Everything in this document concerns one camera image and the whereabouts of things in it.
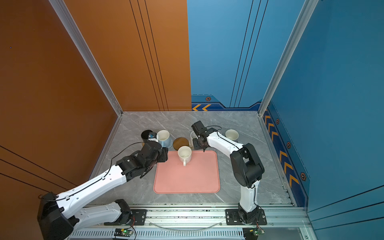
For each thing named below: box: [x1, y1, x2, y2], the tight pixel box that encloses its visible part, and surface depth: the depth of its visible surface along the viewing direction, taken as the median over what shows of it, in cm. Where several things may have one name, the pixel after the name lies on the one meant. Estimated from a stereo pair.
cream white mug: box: [177, 145, 192, 167], surface depth 89 cm
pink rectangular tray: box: [153, 150, 221, 194], surface depth 86 cm
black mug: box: [141, 129, 153, 143], surface depth 97 cm
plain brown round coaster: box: [173, 137, 189, 151], surface depth 104 cm
